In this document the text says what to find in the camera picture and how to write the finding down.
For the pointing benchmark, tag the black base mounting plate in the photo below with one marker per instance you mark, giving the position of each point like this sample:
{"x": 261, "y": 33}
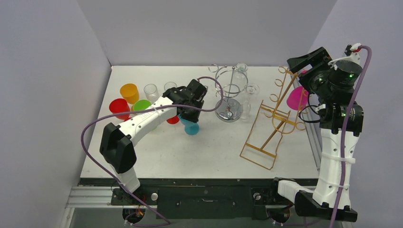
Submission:
{"x": 213, "y": 198}

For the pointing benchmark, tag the blue plastic wine glass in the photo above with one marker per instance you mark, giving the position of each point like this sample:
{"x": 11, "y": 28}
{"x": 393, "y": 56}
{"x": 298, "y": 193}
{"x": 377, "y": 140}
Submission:
{"x": 190, "y": 128}

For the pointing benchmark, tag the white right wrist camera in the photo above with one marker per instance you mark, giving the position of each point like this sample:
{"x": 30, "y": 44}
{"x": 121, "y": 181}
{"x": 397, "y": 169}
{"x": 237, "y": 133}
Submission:
{"x": 351, "y": 53}

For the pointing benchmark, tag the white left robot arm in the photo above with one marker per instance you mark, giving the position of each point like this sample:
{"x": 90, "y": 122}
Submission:
{"x": 118, "y": 141}

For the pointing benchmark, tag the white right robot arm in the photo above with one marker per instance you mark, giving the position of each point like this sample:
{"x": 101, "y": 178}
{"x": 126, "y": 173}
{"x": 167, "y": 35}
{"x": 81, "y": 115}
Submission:
{"x": 341, "y": 126}

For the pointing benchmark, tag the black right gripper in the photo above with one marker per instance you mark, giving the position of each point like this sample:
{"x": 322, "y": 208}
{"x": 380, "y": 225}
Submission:
{"x": 303, "y": 66}

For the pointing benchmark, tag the patterned clear glass goblet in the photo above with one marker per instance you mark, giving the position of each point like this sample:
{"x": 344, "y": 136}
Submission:
{"x": 169, "y": 85}

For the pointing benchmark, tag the chrome spiral glass rack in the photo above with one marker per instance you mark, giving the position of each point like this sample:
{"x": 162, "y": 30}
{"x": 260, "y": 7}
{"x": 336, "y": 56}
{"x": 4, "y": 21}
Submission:
{"x": 229, "y": 109}

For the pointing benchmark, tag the green plastic wine glass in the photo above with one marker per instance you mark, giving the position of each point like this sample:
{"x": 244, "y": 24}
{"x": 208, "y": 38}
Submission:
{"x": 141, "y": 105}

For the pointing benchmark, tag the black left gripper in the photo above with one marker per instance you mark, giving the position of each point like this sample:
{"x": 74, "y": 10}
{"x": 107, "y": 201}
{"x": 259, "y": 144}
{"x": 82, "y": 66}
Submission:
{"x": 193, "y": 118}

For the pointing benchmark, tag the yellow plastic wine glass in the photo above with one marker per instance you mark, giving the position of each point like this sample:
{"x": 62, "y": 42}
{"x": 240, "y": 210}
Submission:
{"x": 130, "y": 93}

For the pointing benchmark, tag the pink plastic wine glass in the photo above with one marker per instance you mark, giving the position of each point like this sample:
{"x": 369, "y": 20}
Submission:
{"x": 298, "y": 98}

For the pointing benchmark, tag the clear stemmed wine glass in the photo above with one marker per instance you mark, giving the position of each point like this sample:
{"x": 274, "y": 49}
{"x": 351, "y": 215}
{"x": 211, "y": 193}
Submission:
{"x": 250, "y": 91}

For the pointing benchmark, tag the gold wire glass rack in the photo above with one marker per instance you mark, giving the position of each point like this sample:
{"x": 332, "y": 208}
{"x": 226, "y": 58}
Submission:
{"x": 277, "y": 130}

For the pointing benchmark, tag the red plastic wine glass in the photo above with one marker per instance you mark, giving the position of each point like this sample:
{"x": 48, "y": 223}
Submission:
{"x": 120, "y": 105}

